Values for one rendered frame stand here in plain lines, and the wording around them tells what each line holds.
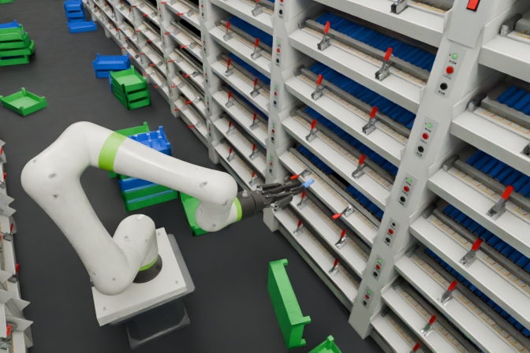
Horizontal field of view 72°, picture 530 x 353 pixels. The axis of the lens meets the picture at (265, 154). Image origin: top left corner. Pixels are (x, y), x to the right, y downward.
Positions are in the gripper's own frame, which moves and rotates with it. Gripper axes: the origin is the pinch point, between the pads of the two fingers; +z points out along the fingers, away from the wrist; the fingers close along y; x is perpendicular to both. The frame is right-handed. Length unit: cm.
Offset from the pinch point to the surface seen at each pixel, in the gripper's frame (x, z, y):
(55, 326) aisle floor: 75, -85, 36
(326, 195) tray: 8.1, 17.3, -1.4
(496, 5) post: -75, 5, -39
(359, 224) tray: 7.9, 17.6, -20.0
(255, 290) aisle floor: 64, -4, 6
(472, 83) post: -57, 10, -39
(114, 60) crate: 53, 7, 288
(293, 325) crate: 45, -9, -25
